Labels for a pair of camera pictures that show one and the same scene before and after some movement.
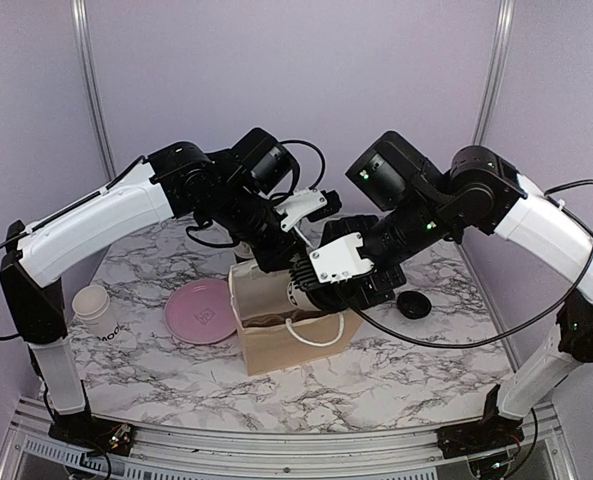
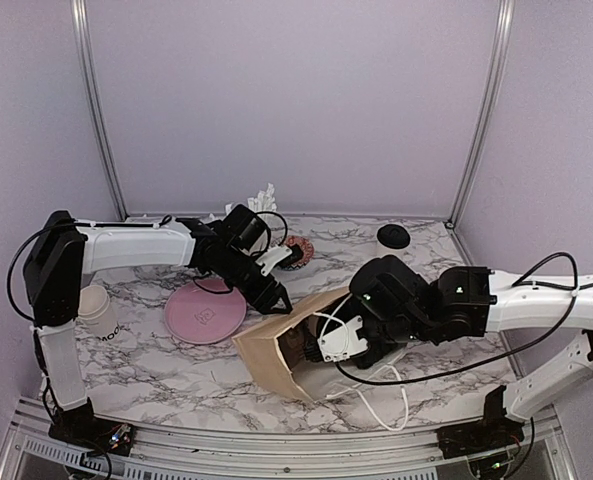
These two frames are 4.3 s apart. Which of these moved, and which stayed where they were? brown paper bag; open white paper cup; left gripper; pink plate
Moved: left gripper; brown paper bag
Stayed: open white paper cup; pink plate
